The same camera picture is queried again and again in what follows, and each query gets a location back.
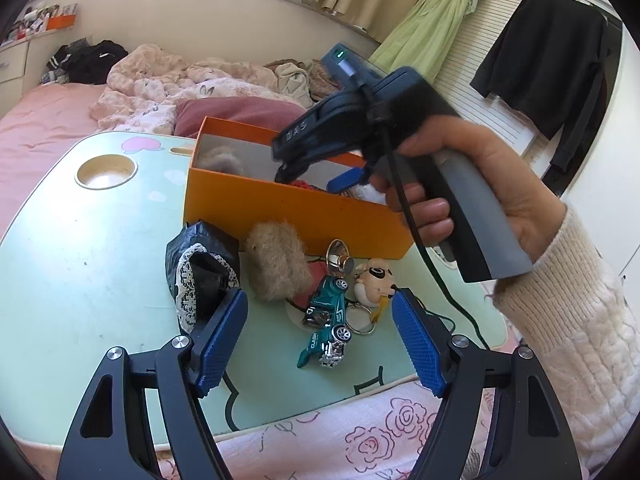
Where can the black lace pouch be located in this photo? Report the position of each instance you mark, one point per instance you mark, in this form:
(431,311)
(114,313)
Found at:
(200,260)

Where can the orange cardboard box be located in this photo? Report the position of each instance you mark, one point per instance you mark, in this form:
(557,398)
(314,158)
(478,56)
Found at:
(280,215)

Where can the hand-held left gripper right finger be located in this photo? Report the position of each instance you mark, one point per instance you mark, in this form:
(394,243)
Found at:
(420,345)

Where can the black hanging sweater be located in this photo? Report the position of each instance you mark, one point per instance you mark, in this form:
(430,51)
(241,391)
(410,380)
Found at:
(540,60)

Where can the pink bed sheet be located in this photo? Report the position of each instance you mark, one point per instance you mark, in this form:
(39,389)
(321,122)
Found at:
(30,120)

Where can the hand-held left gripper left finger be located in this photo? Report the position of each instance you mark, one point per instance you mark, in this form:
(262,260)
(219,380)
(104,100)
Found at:
(222,340)

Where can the person's right hand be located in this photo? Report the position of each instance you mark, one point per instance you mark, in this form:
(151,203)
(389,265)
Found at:
(515,180)

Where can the light green hanging dress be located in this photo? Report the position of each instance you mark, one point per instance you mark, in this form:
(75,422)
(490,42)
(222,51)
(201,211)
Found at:
(430,25)

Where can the white drawer cabinet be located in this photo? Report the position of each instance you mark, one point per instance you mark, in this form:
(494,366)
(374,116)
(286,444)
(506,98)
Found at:
(12,62)

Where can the clutter of small toiletries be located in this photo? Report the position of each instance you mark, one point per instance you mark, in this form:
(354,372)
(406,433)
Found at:
(30,20)

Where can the maroon pillow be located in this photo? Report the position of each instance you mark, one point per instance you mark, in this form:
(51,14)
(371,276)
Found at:
(240,110)

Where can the person's right forearm white sleeve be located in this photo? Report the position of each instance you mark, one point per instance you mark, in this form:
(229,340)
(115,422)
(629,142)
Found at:
(575,335)

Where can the pink floral quilt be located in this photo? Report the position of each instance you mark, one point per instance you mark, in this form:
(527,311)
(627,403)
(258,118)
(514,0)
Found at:
(160,90)

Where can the fluffy beige fur pouch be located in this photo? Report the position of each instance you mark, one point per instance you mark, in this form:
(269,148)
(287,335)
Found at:
(277,260)
(220,160)

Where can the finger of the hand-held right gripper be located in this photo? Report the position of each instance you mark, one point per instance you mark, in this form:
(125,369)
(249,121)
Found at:
(295,167)
(345,181)

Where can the small round metal mirror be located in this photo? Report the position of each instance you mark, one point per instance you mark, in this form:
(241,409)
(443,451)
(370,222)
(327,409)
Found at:
(337,252)

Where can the white louvered wardrobe door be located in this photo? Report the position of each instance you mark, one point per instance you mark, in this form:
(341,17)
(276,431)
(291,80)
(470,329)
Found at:
(500,5)

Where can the orange organizer tray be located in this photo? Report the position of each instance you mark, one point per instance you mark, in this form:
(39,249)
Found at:
(61,21)

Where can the pile of beige clothes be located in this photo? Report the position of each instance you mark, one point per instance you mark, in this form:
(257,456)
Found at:
(292,77)

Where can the pile of black clothes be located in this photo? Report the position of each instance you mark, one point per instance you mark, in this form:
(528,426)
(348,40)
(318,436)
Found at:
(95,62)

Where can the mint green cartoon desktop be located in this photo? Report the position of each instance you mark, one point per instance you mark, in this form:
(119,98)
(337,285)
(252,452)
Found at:
(100,260)

